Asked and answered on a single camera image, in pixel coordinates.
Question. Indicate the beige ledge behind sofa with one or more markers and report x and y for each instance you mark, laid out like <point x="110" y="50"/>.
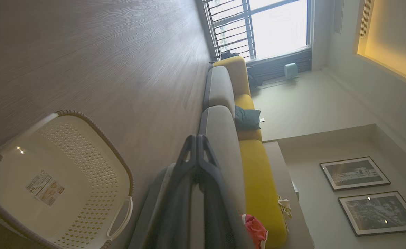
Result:
<point x="292" y="228"/>

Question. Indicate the black bag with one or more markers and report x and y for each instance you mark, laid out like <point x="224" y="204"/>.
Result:
<point x="229" y="55"/>

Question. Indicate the paper label sticker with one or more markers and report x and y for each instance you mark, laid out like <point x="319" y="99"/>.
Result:
<point x="45" y="188"/>

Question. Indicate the dark panel under window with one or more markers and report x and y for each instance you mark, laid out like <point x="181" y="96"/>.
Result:
<point x="275" y="65"/>

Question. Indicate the cream perforated laundry basket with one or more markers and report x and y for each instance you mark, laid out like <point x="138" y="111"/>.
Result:
<point x="61" y="155"/>

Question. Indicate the black framed picture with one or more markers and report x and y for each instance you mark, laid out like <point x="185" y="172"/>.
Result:
<point x="380" y="212"/>
<point x="354" y="173"/>

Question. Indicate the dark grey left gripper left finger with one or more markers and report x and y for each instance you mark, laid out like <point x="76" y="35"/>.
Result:
<point x="180" y="207"/>

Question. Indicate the red white basketball jersey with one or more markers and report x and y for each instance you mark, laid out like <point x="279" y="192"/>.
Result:
<point x="256" y="230"/>

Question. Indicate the cream white cloth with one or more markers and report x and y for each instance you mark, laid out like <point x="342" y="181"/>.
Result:
<point x="284" y="207"/>

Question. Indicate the dark teal throw pillow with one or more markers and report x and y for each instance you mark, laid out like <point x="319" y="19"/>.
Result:
<point x="247" y="119"/>

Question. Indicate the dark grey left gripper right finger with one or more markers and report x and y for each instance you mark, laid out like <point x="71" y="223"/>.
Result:
<point x="216" y="211"/>

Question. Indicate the window with metal railing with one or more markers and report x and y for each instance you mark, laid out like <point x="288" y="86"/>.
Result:
<point x="258" y="24"/>

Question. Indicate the yellow sofa end cushion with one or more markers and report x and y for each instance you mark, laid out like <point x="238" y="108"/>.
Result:
<point x="234" y="71"/>

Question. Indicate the white air vent grille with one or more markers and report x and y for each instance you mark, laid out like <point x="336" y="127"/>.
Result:
<point x="366" y="17"/>

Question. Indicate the small pale blue appliance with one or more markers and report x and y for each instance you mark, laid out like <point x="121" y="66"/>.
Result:
<point x="290" y="70"/>

